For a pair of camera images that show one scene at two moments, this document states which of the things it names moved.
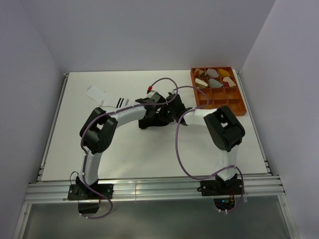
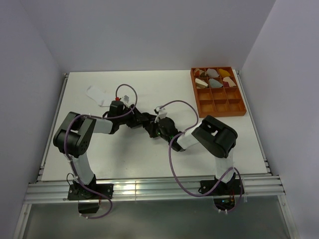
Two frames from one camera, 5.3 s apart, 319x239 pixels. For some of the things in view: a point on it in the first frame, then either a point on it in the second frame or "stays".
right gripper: x=166 y=119 -> x=152 y=132
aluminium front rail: x=257 y=185 stays
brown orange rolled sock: x=199 y=72 stays
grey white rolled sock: x=212 y=72 stays
